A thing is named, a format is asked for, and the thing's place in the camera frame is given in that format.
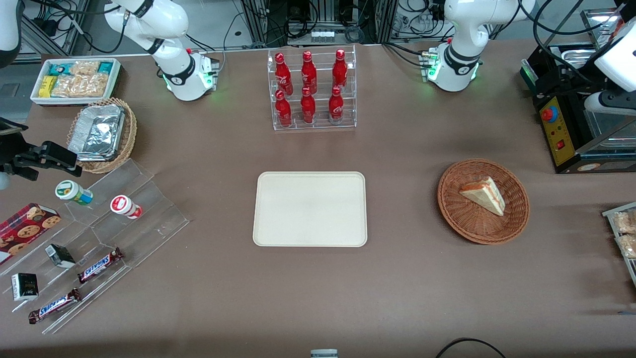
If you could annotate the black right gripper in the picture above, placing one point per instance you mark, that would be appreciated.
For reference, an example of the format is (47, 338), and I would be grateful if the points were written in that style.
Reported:
(11, 151)

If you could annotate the triangular sandwich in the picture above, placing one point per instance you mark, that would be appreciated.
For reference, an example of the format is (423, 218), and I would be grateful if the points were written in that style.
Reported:
(484, 195)

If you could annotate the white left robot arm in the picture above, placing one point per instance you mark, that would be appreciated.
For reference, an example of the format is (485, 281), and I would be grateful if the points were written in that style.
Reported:
(464, 30)

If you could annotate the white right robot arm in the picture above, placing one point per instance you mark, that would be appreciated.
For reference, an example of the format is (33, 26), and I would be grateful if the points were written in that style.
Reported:
(176, 69)

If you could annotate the oval tan wicker basket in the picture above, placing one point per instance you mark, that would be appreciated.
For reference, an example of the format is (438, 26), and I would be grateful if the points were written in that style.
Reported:
(130, 134)

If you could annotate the cream plastic tray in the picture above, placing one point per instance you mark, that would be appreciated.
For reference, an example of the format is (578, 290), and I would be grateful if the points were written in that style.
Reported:
(309, 209)

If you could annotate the round brown wicker basket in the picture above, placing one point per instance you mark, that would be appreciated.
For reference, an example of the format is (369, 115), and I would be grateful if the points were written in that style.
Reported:
(477, 223)

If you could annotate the metal snack tray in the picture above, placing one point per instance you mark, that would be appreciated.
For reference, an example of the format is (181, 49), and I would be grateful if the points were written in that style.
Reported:
(627, 271)

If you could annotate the green label yogurt bottle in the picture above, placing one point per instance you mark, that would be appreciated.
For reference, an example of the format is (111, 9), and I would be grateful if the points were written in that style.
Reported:
(72, 192)

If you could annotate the silver foil container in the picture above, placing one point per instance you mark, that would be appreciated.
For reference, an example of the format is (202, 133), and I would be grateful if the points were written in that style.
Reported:
(97, 132)

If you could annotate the yellow snack packet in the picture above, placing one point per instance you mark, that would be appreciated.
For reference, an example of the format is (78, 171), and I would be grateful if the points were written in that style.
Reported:
(46, 86)

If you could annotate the large clear cracker pack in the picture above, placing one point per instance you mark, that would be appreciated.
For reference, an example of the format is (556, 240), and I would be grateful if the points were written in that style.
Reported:
(79, 85)

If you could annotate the red tartan cookie box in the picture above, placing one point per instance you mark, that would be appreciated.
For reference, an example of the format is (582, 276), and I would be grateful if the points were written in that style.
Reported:
(25, 231)

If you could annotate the red label yogurt bottle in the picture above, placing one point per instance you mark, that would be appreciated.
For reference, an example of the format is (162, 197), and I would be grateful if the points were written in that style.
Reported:
(124, 206)

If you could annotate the teal snack packet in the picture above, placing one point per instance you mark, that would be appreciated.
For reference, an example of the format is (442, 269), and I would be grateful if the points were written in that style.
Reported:
(59, 68)
(105, 67)

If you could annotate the small clear cracker pack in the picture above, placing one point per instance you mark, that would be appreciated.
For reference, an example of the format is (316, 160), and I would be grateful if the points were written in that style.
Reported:
(84, 67)

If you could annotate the small black box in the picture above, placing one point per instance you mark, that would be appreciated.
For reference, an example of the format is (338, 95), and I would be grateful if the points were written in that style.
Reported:
(60, 256)
(25, 287)

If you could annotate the white snack bin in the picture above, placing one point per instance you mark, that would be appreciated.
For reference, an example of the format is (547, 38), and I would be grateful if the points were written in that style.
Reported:
(115, 79)

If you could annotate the clear acrylic stepped display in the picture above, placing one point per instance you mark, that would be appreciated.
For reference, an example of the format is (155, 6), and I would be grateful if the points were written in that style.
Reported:
(149, 219)

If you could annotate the snickers chocolate bar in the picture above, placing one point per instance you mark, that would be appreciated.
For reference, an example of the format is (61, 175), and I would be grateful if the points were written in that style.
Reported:
(53, 306)
(99, 265)

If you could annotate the red cola bottle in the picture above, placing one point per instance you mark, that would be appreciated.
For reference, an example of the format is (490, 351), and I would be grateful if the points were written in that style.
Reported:
(282, 74)
(340, 70)
(308, 73)
(283, 110)
(336, 106)
(308, 107)

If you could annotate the clear acrylic bottle rack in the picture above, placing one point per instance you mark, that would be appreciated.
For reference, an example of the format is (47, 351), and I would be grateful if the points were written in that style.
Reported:
(320, 124)

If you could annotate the white power strip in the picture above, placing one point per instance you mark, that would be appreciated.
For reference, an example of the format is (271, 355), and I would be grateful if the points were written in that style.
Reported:
(322, 36)

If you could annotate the small grey device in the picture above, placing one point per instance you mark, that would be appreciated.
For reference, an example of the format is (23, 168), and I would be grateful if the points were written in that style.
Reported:
(324, 354)

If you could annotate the black machine yellow panel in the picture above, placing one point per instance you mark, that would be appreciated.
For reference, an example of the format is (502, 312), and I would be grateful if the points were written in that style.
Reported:
(561, 134)

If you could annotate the shiny steel pan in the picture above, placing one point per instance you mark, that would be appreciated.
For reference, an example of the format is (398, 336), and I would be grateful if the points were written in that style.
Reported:
(598, 22)

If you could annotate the clear wrapped pastry pack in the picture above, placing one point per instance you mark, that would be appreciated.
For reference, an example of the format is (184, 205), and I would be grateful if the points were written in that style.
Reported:
(628, 246)
(626, 222)

